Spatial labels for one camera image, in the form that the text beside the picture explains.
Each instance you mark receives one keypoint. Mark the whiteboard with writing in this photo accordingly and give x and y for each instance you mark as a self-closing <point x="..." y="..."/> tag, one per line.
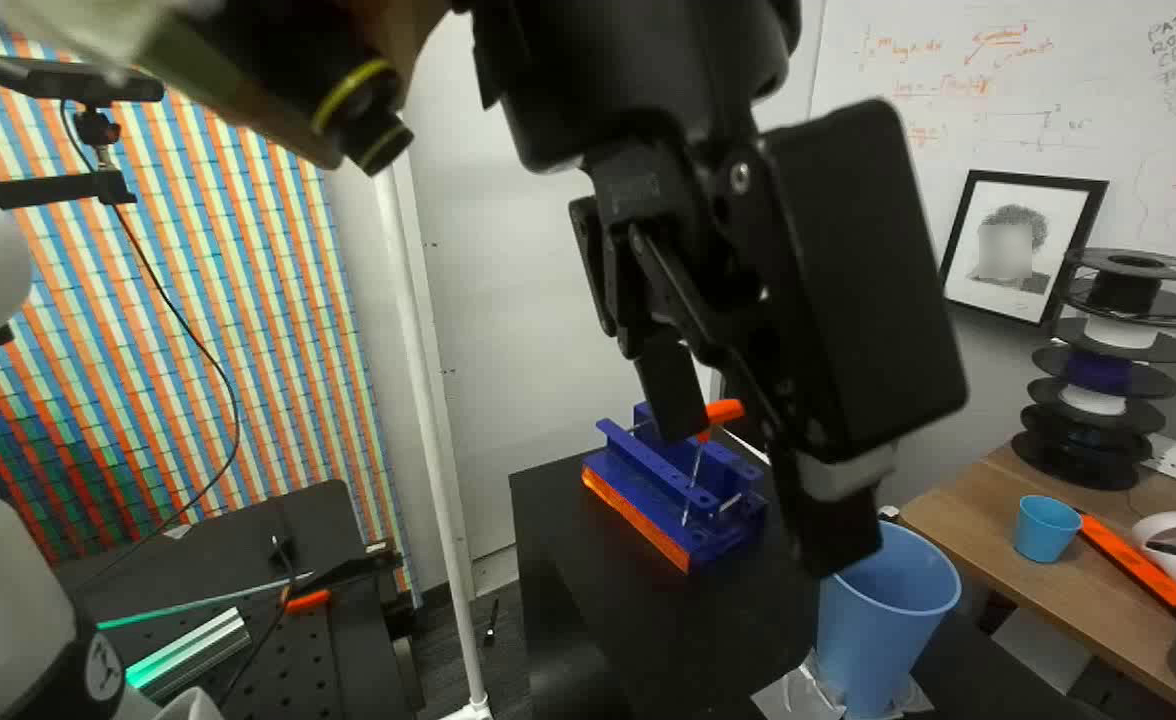
<point x="1053" y="81"/>

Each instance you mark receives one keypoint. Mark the large blue plastic cup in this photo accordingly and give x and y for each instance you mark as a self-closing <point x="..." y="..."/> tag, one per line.
<point x="880" y="625"/>

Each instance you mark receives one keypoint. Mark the Franka robot arm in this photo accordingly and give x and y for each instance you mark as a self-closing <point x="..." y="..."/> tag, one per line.
<point x="642" y="64"/>

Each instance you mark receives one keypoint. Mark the black camera on stand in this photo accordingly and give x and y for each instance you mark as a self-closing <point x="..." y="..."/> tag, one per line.
<point x="72" y="81"/>

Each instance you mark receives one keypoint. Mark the orange plastic object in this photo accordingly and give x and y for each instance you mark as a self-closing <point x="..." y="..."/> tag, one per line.
<point x="724" y="412"/>

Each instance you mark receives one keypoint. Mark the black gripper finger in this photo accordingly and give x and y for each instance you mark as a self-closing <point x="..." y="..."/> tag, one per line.
<point x="678" y="385"/>
<point x="838" y="534"/>

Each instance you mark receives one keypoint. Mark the small blue cup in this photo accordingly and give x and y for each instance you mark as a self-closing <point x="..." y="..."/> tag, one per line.
<point x="1045" y="528"/>

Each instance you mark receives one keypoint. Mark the orange flat tool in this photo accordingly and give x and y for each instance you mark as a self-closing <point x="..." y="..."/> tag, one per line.
<point x="1132" y="561"/>

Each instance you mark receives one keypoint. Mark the stack of filament spools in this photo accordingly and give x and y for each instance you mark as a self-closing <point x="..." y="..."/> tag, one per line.
<point x="1110" y="385"/>

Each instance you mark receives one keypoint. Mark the wooden table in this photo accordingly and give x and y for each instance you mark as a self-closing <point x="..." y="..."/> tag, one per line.
<point x="1014" y="587"/>

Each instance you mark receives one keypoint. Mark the blue rack with orange base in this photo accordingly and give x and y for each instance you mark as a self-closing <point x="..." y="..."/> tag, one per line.
<point x="671" y="501"/>

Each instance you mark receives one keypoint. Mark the white vertical pole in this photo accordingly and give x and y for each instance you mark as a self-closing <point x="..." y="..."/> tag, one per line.
<point x="433" y="442"/>

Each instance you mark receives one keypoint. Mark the green glowing metal bar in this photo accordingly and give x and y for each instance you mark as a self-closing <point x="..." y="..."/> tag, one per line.
<point x="182" y="650"/>

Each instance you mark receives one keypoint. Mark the silver tape patch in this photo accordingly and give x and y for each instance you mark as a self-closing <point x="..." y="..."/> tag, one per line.
<point x="791" y="703"/>

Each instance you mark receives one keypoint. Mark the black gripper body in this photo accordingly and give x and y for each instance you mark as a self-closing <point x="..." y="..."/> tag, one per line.
<point x="675" y="254"/>

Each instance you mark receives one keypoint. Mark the black perforated breadboard table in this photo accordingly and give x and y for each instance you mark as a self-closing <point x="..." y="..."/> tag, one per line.
<point x="311" y="653"/>

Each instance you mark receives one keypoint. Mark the framed portrait picture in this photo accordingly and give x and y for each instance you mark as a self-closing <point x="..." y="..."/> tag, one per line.
<point x="1019" y="245"/>

